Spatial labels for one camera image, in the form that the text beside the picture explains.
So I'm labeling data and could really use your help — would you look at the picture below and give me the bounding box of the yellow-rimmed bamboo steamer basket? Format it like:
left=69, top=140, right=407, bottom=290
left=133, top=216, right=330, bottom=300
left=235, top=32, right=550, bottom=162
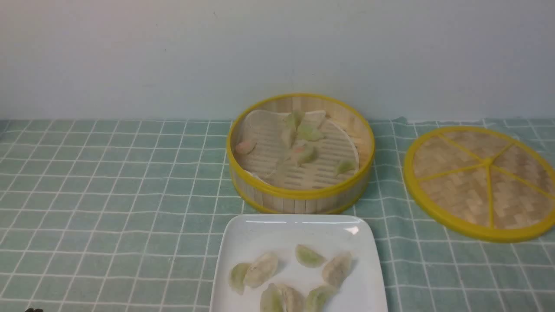
left=226, top=93, right=375, bottom=215

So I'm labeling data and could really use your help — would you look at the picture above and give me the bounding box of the green dumpling steamer top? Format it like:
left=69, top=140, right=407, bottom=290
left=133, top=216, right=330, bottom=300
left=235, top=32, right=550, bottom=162
left=284, top=110, right=305, bottom=131

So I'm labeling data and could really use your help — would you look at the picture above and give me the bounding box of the pale dumpling plate left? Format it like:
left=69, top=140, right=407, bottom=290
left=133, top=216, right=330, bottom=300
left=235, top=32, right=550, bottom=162
left=243, top=252, right=279, bottom=289

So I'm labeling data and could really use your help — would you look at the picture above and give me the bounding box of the yellow-rimmed woven steamer lid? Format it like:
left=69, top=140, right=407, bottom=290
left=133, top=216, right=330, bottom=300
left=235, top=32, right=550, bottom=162
left=404, top=126, right=555, bottom=243

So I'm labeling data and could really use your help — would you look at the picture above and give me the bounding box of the pale dumpling plate right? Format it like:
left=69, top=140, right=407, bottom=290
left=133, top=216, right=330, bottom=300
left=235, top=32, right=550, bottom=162
left=321, top=251, right=353, bottom=288

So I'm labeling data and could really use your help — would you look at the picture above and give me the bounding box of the pale dumpling steamer centre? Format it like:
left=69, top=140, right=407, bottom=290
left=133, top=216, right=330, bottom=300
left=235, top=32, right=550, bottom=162
left=290, top=144, right=317, bottom=167

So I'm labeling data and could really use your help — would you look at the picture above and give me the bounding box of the white square plate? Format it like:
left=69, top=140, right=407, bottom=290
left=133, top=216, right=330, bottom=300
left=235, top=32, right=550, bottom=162
left=210, top=214, right=388, bottom=312

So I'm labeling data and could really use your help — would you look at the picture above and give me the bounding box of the green dumpling steamer upper right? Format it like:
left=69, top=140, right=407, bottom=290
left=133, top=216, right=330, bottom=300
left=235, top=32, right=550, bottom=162
left=297, top=123, right=325, bottom=142

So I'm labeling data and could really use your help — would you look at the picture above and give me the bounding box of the green dumpling plate centre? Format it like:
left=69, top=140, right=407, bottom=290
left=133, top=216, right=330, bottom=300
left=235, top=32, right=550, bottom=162
left=295, top=244, right=326, bottom=268

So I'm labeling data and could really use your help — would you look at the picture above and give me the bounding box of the green dumpling plate bottom right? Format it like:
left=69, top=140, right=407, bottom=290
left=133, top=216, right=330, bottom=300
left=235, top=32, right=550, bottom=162
left=304, top=285, right=338, bottom=312

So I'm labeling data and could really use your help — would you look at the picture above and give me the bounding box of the pink dumpling in steamer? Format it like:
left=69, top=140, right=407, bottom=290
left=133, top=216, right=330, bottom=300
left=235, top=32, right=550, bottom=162
left=234, top=140, right=256, bottom=155

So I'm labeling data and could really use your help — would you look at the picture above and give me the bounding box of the green dumpling plate bottom left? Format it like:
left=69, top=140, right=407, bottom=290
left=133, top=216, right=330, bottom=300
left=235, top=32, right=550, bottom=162
left=260, top=283, right=284, bottom=312

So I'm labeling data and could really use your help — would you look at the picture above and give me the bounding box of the green dumpling steamer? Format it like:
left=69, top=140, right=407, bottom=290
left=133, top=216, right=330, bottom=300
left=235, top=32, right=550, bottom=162
left=297, top=123, right=325, bottom=142
left=284, top=110, right=305, bottom=131
left=334, top=160, right=356, bottom=176

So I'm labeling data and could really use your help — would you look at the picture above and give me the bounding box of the green dumpling plate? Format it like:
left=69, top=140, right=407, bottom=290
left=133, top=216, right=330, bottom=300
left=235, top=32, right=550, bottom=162
left=260, top=283, right=284, bottom=312
left=295, top=244, right=326, bottom=268
left=228, top=263, right=251, bottom=296
left=304, top=285, right=338, bottom=312

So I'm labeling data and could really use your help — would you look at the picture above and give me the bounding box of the pale dumpling plate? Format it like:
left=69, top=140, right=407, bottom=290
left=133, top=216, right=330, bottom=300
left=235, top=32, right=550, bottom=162
left=276, top=283, right=304, bottom=312
left=243, top=252, right=279, bottom=289
left=321, top=251, right=353, bottom=288

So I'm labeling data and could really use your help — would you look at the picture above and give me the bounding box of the pale dumpling plate bottom centre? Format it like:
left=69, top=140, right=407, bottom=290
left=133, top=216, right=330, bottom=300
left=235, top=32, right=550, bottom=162
left=276, top=283, right=304, bottom=312

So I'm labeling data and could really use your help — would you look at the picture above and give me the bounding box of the green checkered tablecloth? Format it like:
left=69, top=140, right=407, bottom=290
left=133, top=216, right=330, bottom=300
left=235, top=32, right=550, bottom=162
left=0, top=118, right=555, bottom=312

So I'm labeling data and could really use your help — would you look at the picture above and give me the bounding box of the green dumpling plate far left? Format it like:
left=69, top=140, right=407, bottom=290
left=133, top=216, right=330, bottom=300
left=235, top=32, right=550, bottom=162
left=228, top=263, right=251, bottom=296

